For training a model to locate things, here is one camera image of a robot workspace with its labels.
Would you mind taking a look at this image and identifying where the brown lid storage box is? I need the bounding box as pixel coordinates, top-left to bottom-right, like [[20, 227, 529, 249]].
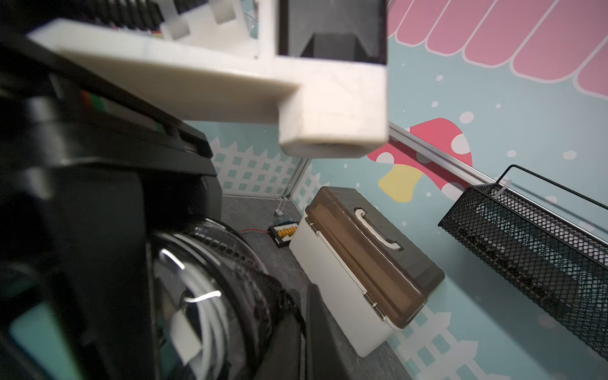
[[289, 186, 445, 357]]

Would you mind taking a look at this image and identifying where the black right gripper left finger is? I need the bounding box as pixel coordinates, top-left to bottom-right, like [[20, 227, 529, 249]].
[[256, 310, 304, 380]]

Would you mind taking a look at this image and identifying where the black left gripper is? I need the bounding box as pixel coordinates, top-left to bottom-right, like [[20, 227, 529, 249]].
[[1, 28, 221, 379]]

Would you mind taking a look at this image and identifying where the black wire mesh basket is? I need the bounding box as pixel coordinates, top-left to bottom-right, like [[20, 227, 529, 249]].
[[439, 177, 607, 359]]

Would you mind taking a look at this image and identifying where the black yellow charger board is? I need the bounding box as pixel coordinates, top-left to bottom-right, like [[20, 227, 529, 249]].
[[268, 221, 299, 248]]

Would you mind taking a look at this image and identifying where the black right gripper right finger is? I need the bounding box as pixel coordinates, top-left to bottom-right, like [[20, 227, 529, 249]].
[[306, 284, 352, 380]]

